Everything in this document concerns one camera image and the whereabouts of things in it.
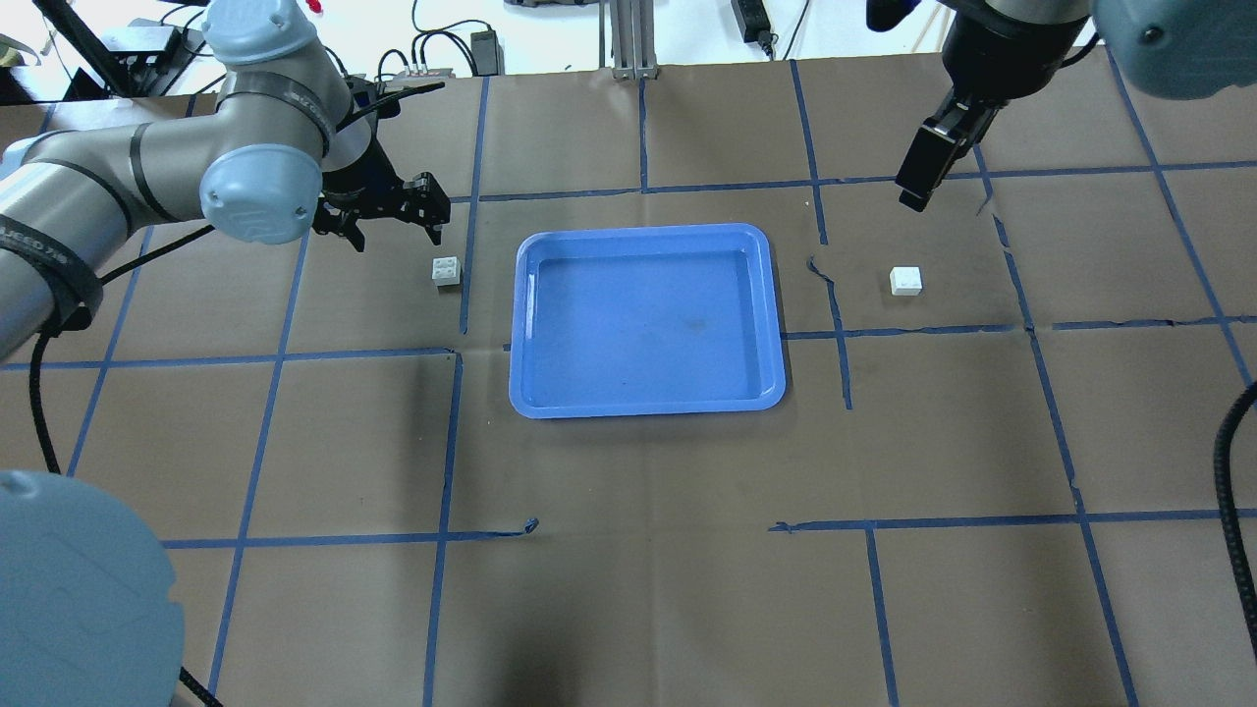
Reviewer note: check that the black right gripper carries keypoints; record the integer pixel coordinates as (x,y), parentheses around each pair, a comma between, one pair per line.
(992,51)

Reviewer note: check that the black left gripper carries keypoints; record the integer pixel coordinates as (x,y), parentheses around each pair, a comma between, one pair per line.
(346,183)

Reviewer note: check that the white block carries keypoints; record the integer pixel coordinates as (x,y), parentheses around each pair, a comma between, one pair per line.
(906,281)
(446,272)

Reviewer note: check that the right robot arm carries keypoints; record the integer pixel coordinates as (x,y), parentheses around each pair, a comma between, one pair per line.
(996,52)

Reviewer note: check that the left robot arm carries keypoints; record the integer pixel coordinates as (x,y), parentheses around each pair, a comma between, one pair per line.
(287,151)

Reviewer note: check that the blue plastic tray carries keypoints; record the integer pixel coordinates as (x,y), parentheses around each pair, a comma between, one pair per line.
(645,321)

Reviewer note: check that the black power adapter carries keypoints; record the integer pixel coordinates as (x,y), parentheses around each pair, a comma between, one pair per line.
(753,23)

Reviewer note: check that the brown paper table cover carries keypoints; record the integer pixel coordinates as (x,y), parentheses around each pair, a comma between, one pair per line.
(996,493)

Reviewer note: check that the aluminium frame post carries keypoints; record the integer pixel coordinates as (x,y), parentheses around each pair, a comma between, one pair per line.
(629,32)

